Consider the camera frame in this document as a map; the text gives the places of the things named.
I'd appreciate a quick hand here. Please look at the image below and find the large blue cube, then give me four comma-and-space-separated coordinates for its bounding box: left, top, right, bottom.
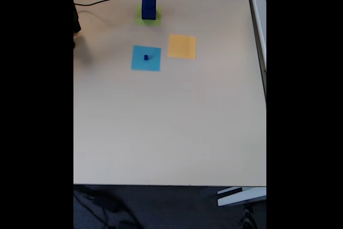
141, 0, 157, 21

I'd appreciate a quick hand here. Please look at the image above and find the green paper square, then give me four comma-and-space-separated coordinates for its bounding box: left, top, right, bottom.
135, 4, 163, 27

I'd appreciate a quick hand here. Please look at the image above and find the orange paper square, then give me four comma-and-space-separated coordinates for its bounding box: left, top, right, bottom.
167, 34, 197, 60

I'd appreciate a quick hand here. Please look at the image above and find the light blue paper square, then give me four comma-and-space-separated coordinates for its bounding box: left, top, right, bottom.
130, 45, 162, 72

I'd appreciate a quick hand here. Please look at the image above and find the white neighbouring table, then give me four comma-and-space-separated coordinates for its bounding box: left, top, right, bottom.
243, 0, 267, 109

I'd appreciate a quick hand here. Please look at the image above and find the white table foot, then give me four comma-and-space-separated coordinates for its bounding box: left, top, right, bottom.
217, 187, 267, 208

